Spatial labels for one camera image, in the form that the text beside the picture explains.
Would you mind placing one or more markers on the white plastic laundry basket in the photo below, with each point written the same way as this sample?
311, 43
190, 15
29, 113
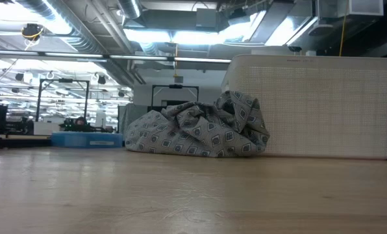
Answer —
326, 113

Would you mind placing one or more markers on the grey patterned cloth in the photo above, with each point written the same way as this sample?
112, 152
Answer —
196, 133

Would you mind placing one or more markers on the grey background panel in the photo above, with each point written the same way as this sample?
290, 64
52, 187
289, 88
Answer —
132, 113

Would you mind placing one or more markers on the long ceiling light bar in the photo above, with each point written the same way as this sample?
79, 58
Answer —
138, 58

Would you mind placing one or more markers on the blue cardboard supply box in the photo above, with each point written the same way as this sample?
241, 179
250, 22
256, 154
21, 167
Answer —
83, 139

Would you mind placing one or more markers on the black background robot arms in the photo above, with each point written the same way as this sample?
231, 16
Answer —
80, 125

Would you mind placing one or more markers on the white background box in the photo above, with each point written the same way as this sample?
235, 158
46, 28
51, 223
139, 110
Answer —
45, 128

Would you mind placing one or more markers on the black background gantry frame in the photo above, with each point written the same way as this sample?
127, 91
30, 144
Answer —
38, 97
175, 86

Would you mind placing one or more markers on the small silver ceiling duct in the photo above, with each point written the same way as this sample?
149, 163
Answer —
130, 8

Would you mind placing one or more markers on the large silver ceiling duct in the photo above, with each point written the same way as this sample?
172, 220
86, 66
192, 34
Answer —
67, 26

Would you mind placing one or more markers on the black metal table frame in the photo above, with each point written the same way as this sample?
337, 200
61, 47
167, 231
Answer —
24, 143

